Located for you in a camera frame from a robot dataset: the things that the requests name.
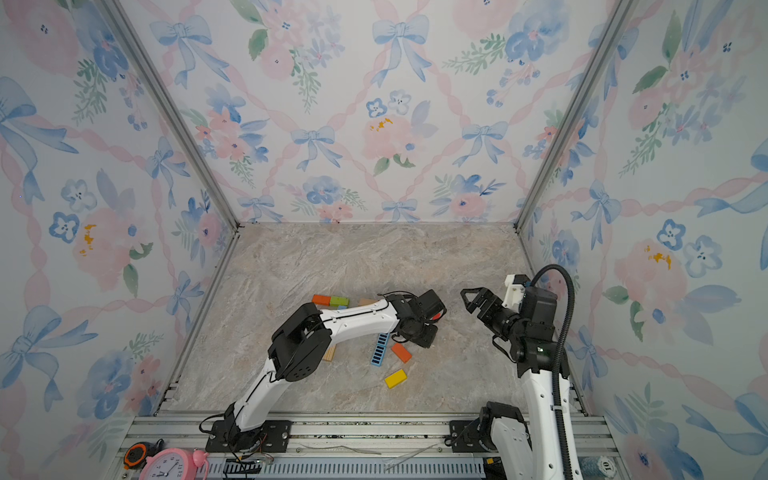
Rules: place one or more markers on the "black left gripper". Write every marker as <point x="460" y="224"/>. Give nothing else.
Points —
<point x="433" y="330"/>

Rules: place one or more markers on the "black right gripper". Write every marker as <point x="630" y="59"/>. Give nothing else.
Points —
<point x="485" y="295"/>

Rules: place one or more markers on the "blue slotted block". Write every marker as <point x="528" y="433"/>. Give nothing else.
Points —
<point x="378" y="355"/>
<point x="383" y="340"/>

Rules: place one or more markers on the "green block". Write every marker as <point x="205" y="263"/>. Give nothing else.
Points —
<point x="336" y="301"/>

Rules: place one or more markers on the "striped natural wood block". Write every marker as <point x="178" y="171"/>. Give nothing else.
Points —
<point x="329" y="354"/>

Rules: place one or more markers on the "orange block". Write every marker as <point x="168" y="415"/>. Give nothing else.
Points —
<point x="401" y="352"/>
<point x="322" y="300"/>

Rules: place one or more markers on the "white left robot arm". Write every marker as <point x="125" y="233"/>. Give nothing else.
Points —
<point x="299" y="344"/>

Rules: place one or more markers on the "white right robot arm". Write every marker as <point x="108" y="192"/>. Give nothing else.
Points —
<point x="541" y="444"/>

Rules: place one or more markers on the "yellow block front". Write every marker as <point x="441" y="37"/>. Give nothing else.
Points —
<point x="396" y="379"/>

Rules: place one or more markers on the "pink alarm clock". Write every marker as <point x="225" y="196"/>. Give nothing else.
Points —
<point x="176" y="464"/>

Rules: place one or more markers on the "orange black tape measure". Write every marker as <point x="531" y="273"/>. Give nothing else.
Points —
<point x="136" y="456"/>

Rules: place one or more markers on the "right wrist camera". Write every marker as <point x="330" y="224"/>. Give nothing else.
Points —
<point x="516" y="285"/>

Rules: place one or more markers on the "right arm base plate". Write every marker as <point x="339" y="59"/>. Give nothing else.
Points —
<point x="469" y="437"/>

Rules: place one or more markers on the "aluminium front rail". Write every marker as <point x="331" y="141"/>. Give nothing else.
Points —
<point x="340" y="446"/>

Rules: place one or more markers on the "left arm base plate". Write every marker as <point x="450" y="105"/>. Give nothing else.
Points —
<point x="271" y="437"/>

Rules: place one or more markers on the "aluminium right corner post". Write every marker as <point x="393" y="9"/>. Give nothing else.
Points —
<point x="614" y="28"/>

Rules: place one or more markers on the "aluminium corner post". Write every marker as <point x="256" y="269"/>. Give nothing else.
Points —
<point x="614" y="28"/>
<point x="128" y="38"/>

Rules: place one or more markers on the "aluminium left corner post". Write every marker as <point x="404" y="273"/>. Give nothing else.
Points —
<point x="128" y="38"/>

